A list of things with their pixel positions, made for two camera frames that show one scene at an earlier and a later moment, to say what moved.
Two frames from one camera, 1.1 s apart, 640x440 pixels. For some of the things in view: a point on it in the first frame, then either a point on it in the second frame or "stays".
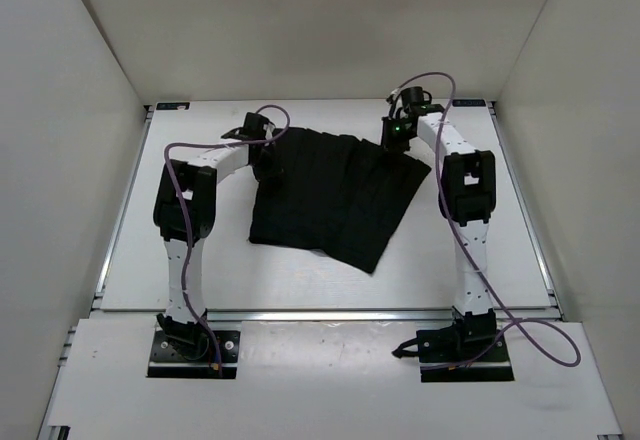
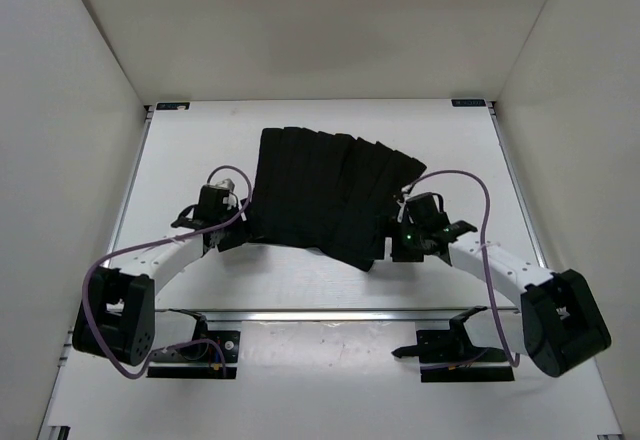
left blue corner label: x=173 y=105 stays
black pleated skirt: x=340 y=195 stays
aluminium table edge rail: x=326 y=315 stays
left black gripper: x=273 y=174 to x=235 y=240
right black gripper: x=387 y=139 to x=398 y=255
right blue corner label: x=469 y=103 stays
